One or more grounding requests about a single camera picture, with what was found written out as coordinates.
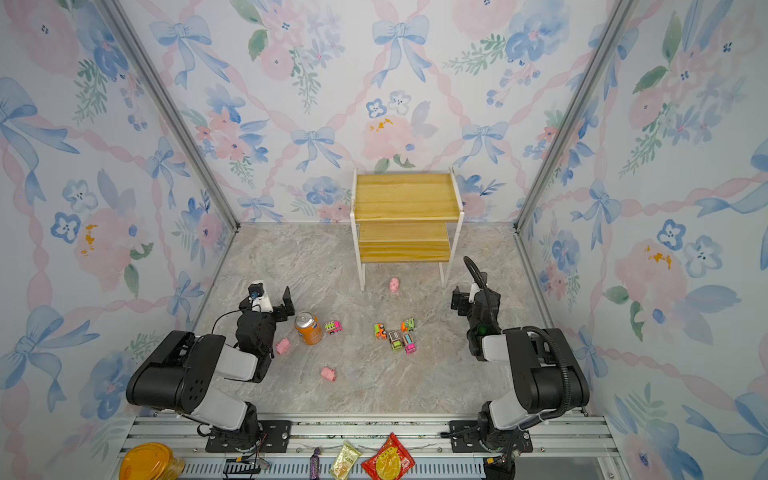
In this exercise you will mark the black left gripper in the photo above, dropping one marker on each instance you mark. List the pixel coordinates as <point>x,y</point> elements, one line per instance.
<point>271,309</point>

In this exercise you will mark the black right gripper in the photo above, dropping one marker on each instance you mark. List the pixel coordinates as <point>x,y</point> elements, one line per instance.
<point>463,301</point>

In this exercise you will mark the pink pig toy front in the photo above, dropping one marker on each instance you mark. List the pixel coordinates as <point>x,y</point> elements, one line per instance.
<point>328,374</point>

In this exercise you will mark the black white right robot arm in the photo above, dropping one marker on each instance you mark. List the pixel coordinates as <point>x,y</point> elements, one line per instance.
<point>547,380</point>

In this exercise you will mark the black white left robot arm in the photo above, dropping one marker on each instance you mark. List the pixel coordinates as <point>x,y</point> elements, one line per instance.
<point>178,376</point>

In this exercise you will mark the wooden two-tier shelf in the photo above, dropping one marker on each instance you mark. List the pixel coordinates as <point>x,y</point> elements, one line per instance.
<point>406,218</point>

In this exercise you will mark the orange soda can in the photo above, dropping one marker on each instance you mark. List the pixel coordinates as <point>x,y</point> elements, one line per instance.
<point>309,328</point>

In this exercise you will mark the pink green toy truck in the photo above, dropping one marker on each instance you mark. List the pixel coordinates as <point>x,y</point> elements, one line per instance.
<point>333,327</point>

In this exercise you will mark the pink toy car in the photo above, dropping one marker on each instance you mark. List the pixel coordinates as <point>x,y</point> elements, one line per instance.
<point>409,345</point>

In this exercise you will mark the grey green toy truck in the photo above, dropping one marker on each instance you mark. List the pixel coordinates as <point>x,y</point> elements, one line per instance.
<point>396,340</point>

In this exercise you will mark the red snack packet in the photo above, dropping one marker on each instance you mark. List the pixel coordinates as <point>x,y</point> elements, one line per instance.
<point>391,462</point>

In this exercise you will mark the yellow green snack packet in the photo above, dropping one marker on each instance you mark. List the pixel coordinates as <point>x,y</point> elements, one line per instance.
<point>344,462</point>

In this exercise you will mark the purple small bottle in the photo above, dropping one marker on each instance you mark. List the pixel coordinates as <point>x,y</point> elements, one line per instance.
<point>314,464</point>

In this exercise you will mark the yellow lidded container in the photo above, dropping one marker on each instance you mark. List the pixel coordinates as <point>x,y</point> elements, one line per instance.
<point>151,461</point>

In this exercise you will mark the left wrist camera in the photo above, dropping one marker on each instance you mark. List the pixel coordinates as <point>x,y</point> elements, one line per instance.
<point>258,298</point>

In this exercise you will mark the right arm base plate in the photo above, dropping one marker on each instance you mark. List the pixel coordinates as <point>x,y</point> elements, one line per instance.
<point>467,437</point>

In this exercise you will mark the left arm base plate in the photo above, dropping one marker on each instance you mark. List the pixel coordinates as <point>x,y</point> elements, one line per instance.
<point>268,436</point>

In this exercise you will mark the aluminium front rail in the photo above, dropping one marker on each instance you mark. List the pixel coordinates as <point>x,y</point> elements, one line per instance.
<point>577,445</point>

